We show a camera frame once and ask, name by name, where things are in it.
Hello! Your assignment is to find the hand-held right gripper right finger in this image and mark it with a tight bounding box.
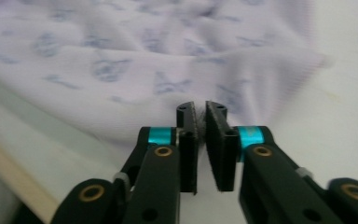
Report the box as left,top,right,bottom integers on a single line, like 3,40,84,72
204,100,241,192

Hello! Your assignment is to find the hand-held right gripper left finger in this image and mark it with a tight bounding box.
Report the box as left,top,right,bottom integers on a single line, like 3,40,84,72
176,101,200,195

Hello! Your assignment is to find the light purple towel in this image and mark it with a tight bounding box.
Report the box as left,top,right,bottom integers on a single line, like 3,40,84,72
0,0,335,148

